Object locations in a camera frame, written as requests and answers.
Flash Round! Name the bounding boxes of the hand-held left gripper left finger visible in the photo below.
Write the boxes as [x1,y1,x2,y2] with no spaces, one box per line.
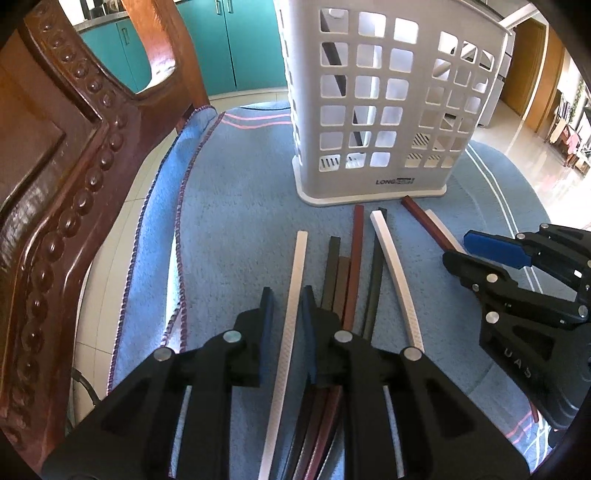
[41,286,278,480]

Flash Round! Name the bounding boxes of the white chopstick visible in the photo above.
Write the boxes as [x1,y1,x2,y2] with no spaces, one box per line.
[424,209,467,254]
[256,230,309,480]
[370,210,426,352]

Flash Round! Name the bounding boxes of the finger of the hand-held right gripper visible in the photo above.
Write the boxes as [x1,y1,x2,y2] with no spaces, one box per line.
[442,250,587,325]
[464,224,591,296]

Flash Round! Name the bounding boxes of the distant wooden furniture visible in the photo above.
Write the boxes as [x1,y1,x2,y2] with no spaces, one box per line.
[547,90,591,174]

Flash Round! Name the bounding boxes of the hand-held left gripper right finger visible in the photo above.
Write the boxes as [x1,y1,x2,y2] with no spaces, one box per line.
[300,284,533,480]

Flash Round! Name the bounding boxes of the dark green chopstick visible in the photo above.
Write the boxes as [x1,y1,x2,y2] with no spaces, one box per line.
[284,236,342,480]

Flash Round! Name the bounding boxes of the teal base cabinets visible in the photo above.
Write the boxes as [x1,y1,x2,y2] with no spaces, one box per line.
[76,0,293,97]

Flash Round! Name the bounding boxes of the grey kitchen countertop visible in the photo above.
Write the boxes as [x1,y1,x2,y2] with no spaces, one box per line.
[71,0,134,33]

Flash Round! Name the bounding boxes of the brown chopstick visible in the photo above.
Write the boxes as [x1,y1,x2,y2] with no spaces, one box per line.
[337,257,352,326]

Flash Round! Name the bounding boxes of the wooden door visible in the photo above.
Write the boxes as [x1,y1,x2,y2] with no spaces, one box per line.
[501,18,548,118]

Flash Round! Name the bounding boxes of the white plastic utensil basket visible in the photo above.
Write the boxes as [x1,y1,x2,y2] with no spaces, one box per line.
[274,0,509,208]

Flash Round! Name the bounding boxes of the black chopstick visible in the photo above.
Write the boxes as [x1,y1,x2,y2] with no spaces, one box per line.
[362,207,387,340]

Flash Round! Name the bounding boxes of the carved wooden chair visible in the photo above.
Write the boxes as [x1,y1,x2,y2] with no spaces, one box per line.
[0,0,218,462]

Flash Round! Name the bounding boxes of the blue towel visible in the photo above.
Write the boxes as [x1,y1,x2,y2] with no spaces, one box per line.
[107,100,552,480]

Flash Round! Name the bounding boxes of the red-brown chopstick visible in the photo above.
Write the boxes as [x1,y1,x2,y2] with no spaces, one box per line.
[401,195,541,422]
[302,204,365,480]

